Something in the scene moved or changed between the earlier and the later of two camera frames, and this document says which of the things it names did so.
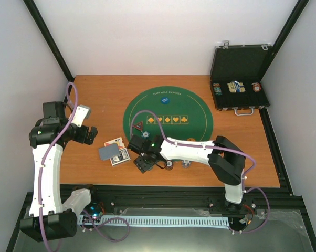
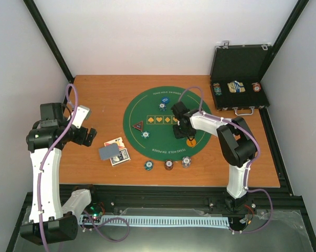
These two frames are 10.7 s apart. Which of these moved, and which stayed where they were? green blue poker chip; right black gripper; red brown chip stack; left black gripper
Moved: right black gripper
Stayed: left black gripper; red brown chip stack; green blue poker chip
